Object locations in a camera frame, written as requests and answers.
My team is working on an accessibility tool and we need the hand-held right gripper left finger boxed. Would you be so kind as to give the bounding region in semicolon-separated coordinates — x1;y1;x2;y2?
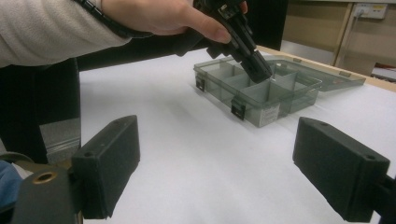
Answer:
70;114;141;220

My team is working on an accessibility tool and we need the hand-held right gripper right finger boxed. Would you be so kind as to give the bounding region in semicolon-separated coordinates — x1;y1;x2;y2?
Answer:
292;116;391;223

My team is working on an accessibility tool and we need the transparent grey compartment box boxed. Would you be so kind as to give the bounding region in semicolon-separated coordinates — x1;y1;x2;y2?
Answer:
193;55;367;129

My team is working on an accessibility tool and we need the black curtain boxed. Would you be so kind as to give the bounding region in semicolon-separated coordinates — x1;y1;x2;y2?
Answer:
78;0;289;72

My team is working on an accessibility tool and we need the blue cloth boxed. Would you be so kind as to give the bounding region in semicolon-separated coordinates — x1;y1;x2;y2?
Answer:
0;160;23;209

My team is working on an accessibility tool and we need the metal floor rail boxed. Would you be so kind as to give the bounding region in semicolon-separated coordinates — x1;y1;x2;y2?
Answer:
39;117;82;165

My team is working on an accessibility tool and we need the white wall cable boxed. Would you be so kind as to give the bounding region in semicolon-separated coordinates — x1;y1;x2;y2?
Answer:
331;10;361;66

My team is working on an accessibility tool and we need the white wall socket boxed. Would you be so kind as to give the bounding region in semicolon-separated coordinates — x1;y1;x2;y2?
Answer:
353;3;389;21

